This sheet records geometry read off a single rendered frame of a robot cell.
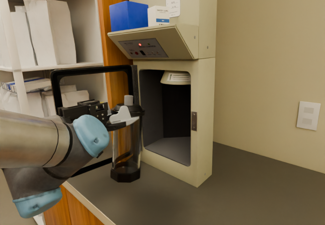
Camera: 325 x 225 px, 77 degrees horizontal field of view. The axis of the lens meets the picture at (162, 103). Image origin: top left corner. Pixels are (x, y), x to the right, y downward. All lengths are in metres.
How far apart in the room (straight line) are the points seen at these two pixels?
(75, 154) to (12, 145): 0.10
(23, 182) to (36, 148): 0.15
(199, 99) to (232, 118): 0.47
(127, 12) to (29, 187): 0.55
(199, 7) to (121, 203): 0.68
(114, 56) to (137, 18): 0.21
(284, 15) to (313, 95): 0.34
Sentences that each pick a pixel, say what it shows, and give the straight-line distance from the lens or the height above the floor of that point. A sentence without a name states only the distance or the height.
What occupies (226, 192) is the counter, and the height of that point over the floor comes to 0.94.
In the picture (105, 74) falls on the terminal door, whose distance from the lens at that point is 0.82.
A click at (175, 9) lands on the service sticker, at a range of 0.74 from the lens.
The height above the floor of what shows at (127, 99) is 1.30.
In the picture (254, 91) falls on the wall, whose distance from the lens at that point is 1.07.
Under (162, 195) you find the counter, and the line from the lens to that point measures 0.80.
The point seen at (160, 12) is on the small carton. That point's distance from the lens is 0.68.
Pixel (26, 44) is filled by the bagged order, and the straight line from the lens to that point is 1.81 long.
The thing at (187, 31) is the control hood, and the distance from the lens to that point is 0.63.
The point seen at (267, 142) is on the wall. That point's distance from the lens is 1.12.
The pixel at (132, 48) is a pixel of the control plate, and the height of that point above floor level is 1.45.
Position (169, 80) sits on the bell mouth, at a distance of 0.77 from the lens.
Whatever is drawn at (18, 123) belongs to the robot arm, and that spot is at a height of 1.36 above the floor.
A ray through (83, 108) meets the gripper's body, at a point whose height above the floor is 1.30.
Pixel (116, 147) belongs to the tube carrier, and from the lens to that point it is 0.67.
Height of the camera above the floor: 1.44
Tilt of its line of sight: 14 degrees down
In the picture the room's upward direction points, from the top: 2 degrees counter-clockwise
